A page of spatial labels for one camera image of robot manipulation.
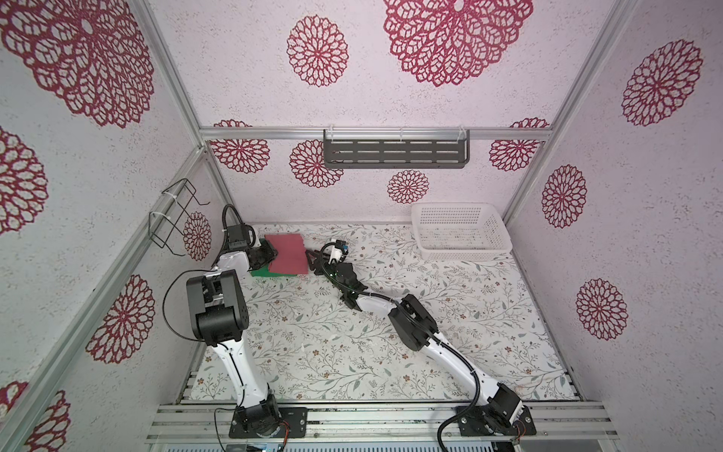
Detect green tank top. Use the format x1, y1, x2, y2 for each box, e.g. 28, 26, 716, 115
249, 237, 308, 277

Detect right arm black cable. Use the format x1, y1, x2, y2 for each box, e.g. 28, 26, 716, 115
318, 239, 482, 452

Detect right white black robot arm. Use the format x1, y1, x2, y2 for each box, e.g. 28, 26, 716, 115
305, 250, 525, 428

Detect floral table mat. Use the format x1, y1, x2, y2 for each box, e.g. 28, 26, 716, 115
244, 224, 578, 401

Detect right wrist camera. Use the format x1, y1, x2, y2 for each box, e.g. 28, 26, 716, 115
329, 240, 348, 266

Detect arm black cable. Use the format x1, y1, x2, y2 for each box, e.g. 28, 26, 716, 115
318, 239, 482, 452
162, 203, 261, 452

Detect black wire wall rack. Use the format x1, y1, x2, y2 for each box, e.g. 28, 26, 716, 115
146, 178, 209, 257

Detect white plastic basket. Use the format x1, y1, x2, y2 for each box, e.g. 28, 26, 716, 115
412, 203, 513, 262

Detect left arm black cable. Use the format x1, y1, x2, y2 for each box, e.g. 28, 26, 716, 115
162, 203, 261, 452

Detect grey slotted wall shelf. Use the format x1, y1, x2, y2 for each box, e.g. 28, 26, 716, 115
322, 129, 471, 170

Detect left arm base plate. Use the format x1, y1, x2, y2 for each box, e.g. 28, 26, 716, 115
229, 405, 308, 440

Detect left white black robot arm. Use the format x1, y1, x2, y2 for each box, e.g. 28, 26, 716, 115
186, 249, 281, 431

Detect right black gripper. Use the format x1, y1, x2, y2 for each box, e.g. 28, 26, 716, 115
308, 249, 348, 297

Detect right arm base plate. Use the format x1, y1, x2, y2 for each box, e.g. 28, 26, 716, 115
456, 405, 538, 438

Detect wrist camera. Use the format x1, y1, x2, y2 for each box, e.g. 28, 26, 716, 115
329, 240, 348, 266
225, 224, 256, 252

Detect pink tank top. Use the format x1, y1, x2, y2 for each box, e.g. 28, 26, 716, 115
265, 234, 309, 275

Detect aluminium mounting rail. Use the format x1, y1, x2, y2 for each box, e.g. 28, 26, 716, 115
145, 401, 619, 446

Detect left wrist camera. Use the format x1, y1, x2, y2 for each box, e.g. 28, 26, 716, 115
225, 224, 256, 252

